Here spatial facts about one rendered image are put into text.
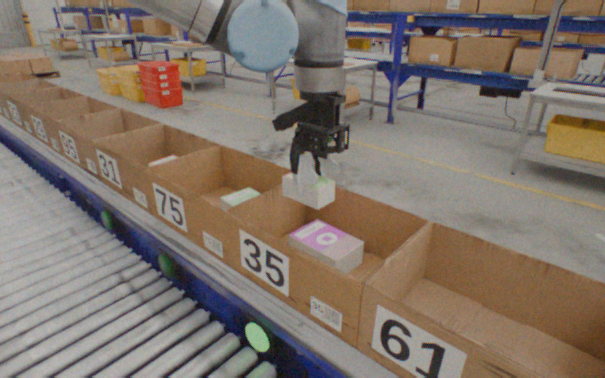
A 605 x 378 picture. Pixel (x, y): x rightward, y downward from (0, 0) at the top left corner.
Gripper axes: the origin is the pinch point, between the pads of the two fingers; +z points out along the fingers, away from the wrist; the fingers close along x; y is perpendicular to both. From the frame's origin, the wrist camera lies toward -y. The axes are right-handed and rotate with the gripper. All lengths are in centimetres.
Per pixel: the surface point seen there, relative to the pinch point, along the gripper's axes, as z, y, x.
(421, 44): 13, -176, 422
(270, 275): 21.5, -4.2, -8.2
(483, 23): -13, -112, 439
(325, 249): 19.8, 0.3, 6.3
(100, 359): 41, -30, -41
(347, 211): 16.8, -3.7, 20.9
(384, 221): 15.4, 7.7, 20.8
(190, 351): 42, -16, -25
